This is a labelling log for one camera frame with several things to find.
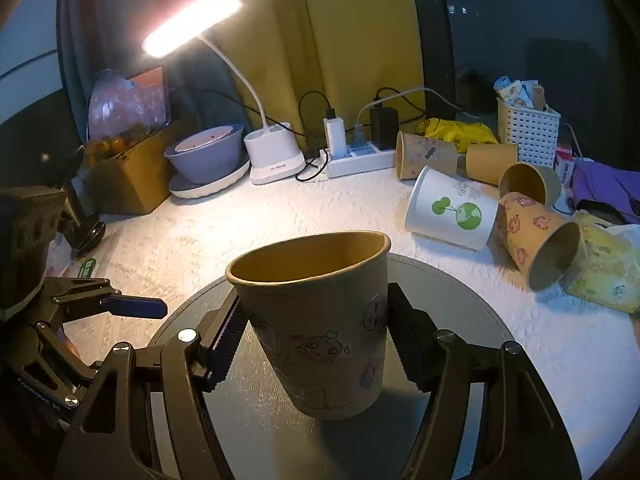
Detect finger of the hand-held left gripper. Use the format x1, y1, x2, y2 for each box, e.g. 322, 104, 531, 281
11, 321, 98, 411
46, 277, 169, 322

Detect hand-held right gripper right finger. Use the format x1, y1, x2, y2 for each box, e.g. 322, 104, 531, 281
384, 284, 583, 480

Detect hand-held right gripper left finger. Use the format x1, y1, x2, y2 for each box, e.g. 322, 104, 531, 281
55, 292, 249, 480

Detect brown paper cup with drawings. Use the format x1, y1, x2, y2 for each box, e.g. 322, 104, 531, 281
225, 230, 392, 421

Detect white cup with green print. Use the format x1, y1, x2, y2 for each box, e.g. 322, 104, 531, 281
404, 165, 501, 252

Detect paper cup with pink print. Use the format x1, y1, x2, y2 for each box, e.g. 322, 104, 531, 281
495, 192, 583, 292

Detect brown printed paper cup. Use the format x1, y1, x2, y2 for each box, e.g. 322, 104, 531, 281
396, 131, 459, 181

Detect plain brown paper cup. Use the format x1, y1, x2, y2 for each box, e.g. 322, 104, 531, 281
465, 142, 519, 187
498, 162, 562, 208

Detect yellow-green printed paper cup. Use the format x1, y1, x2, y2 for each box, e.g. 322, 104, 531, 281
559, 210, 640, 314

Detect round grey tray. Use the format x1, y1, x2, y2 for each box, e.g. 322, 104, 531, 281
147, 254, 516, 480

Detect dark round object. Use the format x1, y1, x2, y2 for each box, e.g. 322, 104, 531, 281
74, 219, 107, 252

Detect oranges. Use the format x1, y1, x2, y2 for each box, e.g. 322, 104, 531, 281
85, 132, 132, 162

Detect cardboard box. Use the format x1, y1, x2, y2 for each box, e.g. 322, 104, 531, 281
80, 120, 198, 216

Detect white plate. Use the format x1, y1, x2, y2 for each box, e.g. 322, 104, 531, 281
167, 152, 251, 199

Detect purple bowl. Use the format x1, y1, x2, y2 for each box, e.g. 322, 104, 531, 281
164, 124, 246, 184

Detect clear plastic bag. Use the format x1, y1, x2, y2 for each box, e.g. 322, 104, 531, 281
87, 67, 168, 136

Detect white desk lamp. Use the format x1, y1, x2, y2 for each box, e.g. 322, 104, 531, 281
142, 0, 306, 186

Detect white power strip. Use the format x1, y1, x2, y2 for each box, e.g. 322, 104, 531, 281
320, 141, 398, 179

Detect black charger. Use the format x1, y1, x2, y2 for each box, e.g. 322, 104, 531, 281
370, 106, 400, 150

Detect white charger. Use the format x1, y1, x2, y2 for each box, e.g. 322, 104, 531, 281
322, 117, 349, 157

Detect yellow plastic bag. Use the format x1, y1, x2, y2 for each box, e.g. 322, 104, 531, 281
417, 118, 499, 154

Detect white plastic basket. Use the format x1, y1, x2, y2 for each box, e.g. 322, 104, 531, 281
496, 96, 562, 167

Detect small red and white box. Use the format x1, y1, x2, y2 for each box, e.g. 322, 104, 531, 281
554, 144, 576, 186

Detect purple cloth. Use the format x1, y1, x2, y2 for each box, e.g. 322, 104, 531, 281
570, 157, 640, 222

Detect packets in basket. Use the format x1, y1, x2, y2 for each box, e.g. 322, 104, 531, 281
494, 75, 548, 111

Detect yellow curtain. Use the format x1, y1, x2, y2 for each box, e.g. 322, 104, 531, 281
260, 0, 427, 137

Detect black cable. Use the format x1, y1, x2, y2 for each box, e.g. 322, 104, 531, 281
295, 91, 335, 183

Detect white cable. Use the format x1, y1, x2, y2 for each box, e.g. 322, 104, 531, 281
354, 86, 463, 147

